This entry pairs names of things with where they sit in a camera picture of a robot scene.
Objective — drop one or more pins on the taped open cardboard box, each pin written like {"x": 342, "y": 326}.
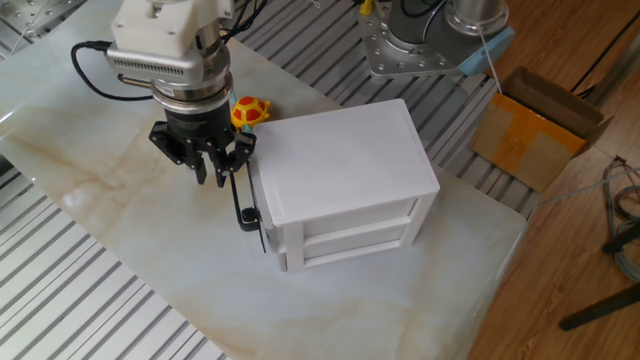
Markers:
{"x": 520, "y": 145}

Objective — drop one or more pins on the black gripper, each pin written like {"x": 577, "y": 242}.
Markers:
{"x": 200, "y": 127}

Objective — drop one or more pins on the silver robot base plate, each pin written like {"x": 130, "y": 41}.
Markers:
{"x": 395, "y": 60}

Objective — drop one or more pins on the yellow toy turtle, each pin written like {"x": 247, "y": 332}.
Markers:
{"x": 250, "y": 112}

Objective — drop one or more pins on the black stand leg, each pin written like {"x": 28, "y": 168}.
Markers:
{"x": 622, "y": 241}
{"x": 600, "y": 307}

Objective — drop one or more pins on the small yellow connector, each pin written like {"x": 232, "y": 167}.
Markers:
{"x": 366, "y": 7}

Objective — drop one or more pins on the marble pattern table mat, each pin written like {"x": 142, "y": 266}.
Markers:
{"x": 150, "y": 225}

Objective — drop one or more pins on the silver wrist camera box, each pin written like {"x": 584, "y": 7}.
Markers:
{"x": 150, "y": 65}

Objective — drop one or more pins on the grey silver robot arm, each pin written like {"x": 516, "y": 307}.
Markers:
{"x": 212, "y": 70}

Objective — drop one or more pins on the white plastic drawer cabinet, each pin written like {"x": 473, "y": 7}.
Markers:
{"x": 345, "y": 155}

